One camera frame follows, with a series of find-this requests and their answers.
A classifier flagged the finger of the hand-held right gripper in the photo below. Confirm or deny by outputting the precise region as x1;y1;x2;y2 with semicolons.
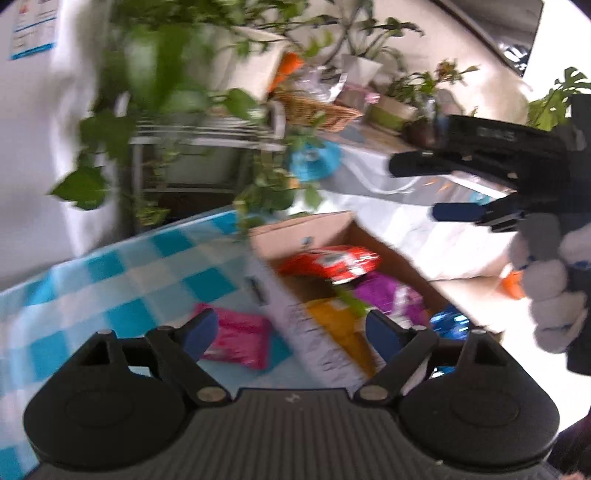
389;150;518;181
431;194;527;232

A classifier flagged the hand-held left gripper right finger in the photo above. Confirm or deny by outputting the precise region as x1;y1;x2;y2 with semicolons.
353;309;511;402

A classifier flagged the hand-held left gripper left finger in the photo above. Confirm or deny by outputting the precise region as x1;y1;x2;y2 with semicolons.
69;308;232;407

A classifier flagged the magenta snack packet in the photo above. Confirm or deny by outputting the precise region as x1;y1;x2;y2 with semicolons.
191;304;273;371

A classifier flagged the yellow snack packet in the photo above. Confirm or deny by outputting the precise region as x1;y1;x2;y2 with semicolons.
307;298;384;377

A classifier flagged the shiny purple snack packet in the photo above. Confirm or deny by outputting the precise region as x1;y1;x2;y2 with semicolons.
353;272;432;326

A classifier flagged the green snack packet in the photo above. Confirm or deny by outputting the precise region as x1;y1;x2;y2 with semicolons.
335;286;370;319

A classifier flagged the shiny blue snack packet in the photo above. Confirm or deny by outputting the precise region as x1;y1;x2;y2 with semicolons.
422;309;472;377

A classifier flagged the red white snack packet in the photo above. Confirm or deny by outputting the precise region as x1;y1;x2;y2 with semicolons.
277;246;383;284

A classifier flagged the brown cardboard box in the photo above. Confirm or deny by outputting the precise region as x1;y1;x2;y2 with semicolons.
248;211;506;393

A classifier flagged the person's right hand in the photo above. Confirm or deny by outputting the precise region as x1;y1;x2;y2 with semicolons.
508;215;591;354

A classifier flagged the dark brown pot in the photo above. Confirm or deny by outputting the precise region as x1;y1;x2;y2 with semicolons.
402;115;444;148

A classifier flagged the white grey cloth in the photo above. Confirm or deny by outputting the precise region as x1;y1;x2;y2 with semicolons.
318;124;522;282

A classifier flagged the monstera plant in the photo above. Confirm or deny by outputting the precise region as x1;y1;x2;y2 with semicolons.
526;67;591;132

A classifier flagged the green plant pot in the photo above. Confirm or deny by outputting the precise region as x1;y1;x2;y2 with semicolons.
367;97;419;134

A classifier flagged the small plant in green pot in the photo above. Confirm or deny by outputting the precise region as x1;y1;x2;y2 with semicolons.
383;59;481;104

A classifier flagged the small orange item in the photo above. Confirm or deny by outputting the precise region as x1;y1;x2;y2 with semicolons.
501;270;527;301

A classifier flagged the blue round disc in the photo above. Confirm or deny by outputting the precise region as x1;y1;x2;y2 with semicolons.
288;138;343;182

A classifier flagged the dark framed screen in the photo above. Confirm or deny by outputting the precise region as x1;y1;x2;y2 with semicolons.
429;0;546;77

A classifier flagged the small white plant pot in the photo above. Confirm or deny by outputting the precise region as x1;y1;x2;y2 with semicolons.
339;53;384;86

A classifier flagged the wicker basket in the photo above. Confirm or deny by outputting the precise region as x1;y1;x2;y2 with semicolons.
274;90;365;132

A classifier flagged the blue white checkered tablecloth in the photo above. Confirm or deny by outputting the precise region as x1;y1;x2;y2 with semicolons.
0;208;370;480

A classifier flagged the clear plastic bag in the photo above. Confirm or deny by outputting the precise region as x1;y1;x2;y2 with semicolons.
295;67;347;104

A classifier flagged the leafy plant in white pot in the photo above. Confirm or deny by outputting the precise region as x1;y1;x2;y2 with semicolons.
323;0;426;65

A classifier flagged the orange packet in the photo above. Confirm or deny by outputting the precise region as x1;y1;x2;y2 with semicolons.
270;52;305;90

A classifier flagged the large white plant pot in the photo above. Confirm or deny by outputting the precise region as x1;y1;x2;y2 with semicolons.
203;25;287;100

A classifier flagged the metal plant stand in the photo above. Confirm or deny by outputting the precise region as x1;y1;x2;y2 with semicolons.
115;99;289;222

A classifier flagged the white refrigerator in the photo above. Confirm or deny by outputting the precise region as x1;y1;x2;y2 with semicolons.
0;0;134;291

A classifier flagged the large leafy green plant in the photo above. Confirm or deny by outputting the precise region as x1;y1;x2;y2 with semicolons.
48;0;342;232

